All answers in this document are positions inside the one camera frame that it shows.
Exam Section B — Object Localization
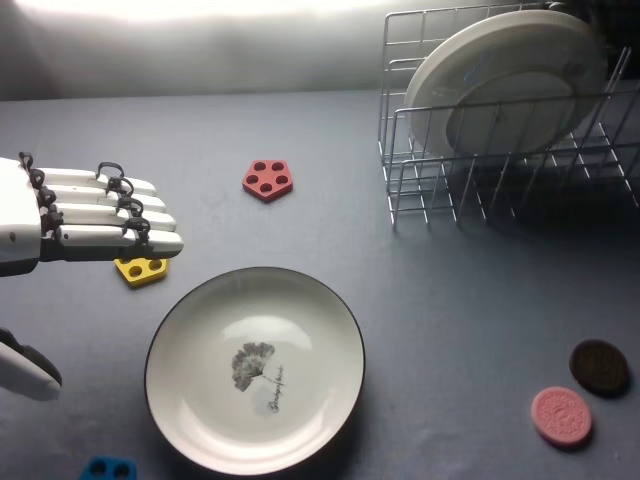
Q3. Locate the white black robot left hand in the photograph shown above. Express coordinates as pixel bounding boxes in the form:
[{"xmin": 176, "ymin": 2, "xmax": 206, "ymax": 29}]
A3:
[{"xmin": 0, "ymin": 151, "xmax": 185, "ymax": 403}]

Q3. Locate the small white ginkgo print plate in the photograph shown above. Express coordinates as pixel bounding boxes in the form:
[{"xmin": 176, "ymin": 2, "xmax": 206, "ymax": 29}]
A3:
[{"xmin": 403, "ymin": 9, "xmax": 609, "ymax": 159}]

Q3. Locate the large white ginkgo print plate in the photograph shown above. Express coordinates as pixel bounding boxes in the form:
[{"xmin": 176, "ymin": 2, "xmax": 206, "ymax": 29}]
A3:
[{"xmin": 144, "ymin": 267, "xmax": 368, "ymax": 477}]

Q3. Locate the yellow pentagon block with holes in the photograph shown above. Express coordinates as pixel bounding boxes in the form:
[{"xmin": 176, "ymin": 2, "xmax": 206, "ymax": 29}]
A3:
[{"xmin": 113, "ymin": 255, "xmax": 171, "ymax": 290}]

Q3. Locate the red pentagon block with holes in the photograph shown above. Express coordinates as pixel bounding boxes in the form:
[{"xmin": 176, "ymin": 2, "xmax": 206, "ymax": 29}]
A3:
[{"xmin": 241, "ymin": 159, "xmax": 296, "ymax": 204}]

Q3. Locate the blue pentagon block with holes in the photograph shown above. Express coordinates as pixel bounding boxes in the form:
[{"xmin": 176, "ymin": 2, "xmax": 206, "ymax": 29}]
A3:
[{"xmin": 79, "ymin": 454, "xmax": 138, "ymax": 480}]

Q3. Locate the grey table cloth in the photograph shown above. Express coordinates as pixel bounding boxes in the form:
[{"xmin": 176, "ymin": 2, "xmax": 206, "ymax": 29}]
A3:
[{"xmin": 0, "ymin": 89, "xmax": 640, "ymax": 480}]

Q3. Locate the pink sandwich cookie toy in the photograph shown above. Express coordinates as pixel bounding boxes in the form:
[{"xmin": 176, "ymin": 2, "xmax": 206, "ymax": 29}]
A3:
[{"xmin": 530, "ymin": 386, "xmax": 594, "ymax": 447}]

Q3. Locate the brown sandwich cookie toy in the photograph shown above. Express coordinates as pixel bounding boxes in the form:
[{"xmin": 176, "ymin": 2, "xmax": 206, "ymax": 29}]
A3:
[{"xmin": 570, "ymin": 339, "xmax": 631, "ymax": 397}]

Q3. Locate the wire dish rack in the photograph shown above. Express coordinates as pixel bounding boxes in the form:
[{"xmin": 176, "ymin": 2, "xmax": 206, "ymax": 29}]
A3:
[{"xmin": 377, "ymin": 1, "xmax": 640, "ymax": 232}]

